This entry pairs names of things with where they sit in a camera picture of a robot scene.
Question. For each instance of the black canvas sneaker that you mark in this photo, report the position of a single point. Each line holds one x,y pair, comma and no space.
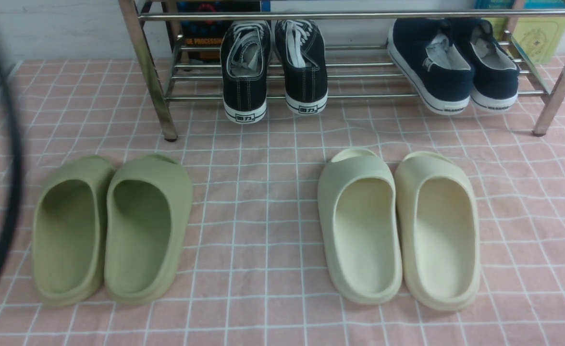
300,49
245,54

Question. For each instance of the dark book behind rack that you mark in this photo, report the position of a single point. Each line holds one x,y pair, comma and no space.
211,32

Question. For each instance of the cream slipper, left one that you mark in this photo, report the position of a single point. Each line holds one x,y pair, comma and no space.
356,198

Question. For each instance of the cream slipper, one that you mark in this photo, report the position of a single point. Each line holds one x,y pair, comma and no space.
439,231
356,198

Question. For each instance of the pink checked floor cloth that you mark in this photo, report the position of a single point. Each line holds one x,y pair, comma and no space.
253,270

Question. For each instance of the green slipper, right one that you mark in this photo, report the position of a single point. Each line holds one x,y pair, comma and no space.
149,202

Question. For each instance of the green slipper, one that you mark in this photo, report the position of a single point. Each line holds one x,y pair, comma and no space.
69,231
149,202

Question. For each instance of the cream slipper, right one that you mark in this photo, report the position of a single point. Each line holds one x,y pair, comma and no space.
439,231

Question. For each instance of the navy sneaker, left one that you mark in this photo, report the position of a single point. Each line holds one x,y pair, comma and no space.
425,51

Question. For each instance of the navy sneaker, one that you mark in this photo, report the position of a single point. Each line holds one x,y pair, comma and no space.
425,51
496,75

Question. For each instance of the green slipper, left one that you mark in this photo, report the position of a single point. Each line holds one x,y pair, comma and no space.
69,231

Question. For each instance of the navy sneaker, right one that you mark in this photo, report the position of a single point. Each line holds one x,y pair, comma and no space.
496,75

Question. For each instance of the yellow green book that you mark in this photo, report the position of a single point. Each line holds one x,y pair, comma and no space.
537,36

